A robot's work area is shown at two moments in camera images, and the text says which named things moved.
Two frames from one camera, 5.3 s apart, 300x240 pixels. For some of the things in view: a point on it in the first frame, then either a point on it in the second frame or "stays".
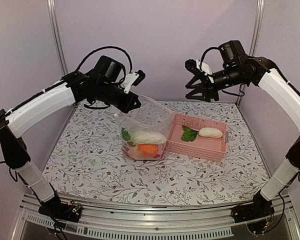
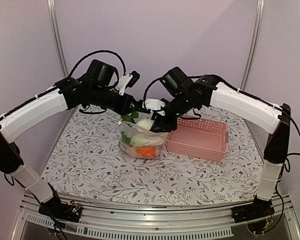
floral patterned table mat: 88,168 stays
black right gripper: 207,92 → 166,126
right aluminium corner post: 256,32 stays
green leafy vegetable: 189,134 → 130,118
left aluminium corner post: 51,5 stays
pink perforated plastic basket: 198,137 stays
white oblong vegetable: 210,132 → 146,123
